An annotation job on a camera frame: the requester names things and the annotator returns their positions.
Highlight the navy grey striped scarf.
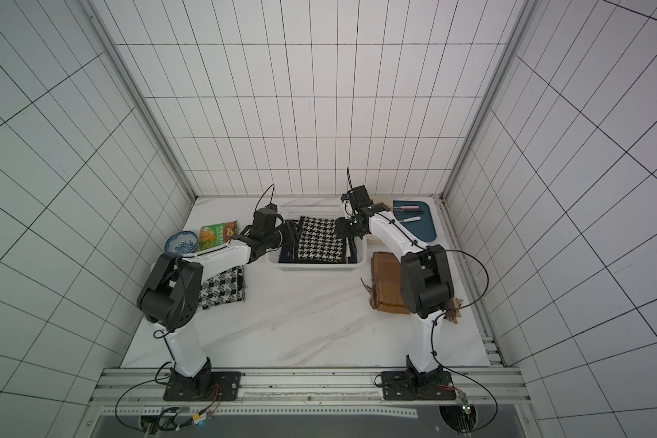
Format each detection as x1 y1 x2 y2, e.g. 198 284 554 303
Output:
278 238 358 265

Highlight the black white houndstooth scarf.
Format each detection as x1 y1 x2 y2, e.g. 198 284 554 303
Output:
294 216 348 264

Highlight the smiley face checked scarf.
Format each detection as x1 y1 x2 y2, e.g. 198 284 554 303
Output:
198 266 246 310

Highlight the brown plaid scarf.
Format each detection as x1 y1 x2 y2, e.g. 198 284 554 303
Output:
363 246 464 319

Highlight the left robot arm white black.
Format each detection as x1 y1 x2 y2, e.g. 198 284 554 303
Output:
137 203 300 393

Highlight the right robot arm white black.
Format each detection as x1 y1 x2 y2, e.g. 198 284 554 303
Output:
335 204 454 391

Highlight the white plastic basket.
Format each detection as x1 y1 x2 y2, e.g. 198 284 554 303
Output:
266 205 370 271

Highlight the beige folded cloth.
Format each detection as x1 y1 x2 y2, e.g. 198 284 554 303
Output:
372 196 393 209

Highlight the green snack packet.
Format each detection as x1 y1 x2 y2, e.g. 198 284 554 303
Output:
198 221 237 251

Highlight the teal tray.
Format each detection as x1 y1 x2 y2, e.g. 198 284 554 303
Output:
392 201 437 243

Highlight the blue white ceramic bowl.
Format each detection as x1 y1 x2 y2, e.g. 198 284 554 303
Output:
164 231 198 257

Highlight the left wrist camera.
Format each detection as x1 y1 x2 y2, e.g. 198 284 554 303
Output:
258 203 278 221

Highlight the white handled spoon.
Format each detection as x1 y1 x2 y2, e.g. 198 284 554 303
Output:
399 216 422 224

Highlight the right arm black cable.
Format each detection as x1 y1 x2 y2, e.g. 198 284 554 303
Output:
429 248 499 434

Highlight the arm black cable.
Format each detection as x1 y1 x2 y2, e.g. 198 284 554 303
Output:
429 248 499 434
111 183 277 434

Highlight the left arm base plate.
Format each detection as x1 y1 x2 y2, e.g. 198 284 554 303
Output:
164 372 241 403

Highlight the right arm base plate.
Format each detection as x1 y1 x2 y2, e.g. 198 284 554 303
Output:
379 369 457 402

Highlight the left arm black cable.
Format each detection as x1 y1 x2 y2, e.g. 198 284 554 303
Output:
111 183 277 434

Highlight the aluminium mounting rail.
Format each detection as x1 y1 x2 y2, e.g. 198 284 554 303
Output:
76 362 541 437

